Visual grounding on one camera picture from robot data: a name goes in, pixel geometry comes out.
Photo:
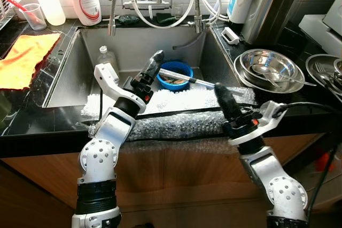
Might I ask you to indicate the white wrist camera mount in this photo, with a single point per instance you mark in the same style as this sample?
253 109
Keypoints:
270 115
107 76

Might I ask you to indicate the steel deep plate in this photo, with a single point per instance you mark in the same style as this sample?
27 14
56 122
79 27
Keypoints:
312 68
267 90

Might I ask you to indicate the wooden sink cabinet front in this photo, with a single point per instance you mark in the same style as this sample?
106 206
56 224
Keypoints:
176 174

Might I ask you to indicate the small steel bowl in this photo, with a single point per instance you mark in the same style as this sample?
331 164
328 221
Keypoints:
338 67

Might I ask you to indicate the orange cloth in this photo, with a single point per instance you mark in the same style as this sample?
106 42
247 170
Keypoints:
24 60

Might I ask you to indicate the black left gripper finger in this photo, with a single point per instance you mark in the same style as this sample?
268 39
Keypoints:
149 67
158 65

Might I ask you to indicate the stainless steel sink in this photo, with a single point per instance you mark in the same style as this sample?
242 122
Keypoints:
133 46

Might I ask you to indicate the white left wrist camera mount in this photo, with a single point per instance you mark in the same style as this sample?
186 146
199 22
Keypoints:
107 76

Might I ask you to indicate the tall steel cylinder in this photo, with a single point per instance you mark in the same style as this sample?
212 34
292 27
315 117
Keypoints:
270 9

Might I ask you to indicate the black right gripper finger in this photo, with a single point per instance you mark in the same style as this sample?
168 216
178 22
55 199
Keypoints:
223 105
232 105

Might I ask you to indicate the red plastic stick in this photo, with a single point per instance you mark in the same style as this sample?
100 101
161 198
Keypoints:
13 2

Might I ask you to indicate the blue plastic bowl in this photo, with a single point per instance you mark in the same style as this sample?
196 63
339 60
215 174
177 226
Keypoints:
176 86

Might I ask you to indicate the bubble wrap sheet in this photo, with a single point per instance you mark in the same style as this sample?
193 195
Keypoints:
181 126

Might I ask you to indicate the steel gooseneck faucet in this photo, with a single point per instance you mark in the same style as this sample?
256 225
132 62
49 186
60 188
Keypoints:
196 9

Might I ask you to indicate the clear plastic cup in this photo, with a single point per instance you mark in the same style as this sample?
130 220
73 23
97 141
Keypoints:
33 18

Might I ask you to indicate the small white plastic holder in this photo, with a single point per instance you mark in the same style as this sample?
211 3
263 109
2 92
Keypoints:
230 36

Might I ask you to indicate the dark scouring pad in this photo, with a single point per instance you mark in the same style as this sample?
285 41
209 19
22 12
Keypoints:
128 20

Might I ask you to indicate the clear plastic bottle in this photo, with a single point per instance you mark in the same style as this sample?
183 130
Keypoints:
107 60

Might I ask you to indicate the orange plastic item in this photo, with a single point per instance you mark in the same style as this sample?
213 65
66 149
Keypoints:
323 162

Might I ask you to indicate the green sponge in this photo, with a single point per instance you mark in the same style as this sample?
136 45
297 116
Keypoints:
170 20

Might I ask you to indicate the large steel bowl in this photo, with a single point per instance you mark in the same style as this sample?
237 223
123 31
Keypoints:
278 60

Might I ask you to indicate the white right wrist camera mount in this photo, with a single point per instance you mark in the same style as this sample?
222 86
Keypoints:
270 115

